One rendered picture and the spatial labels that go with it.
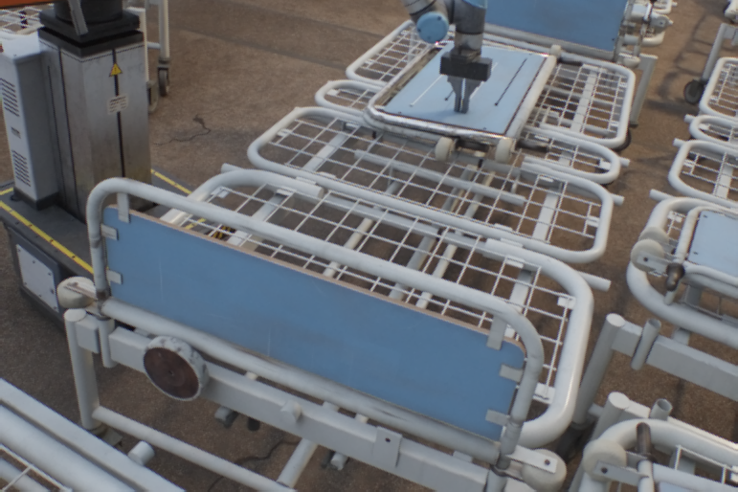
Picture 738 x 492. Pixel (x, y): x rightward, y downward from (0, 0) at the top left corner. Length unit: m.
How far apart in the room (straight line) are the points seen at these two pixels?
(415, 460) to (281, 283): 0.35
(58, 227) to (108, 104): 0.36
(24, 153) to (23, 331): 0.47
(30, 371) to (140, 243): 0.84
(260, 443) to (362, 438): 0.59
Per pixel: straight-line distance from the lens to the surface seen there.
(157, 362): 1.25
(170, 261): 1.18
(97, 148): 1.81
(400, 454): 1.18
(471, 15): 1.86
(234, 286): 1.13
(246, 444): 1.75
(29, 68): 1.87
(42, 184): 2.00
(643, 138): 3.58
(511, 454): 1.12
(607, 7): 2.83
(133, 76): 1.81
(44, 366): 1.98
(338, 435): 1.21
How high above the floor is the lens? 1.36
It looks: 32 degrees down
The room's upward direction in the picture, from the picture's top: 8 degrees clockwise
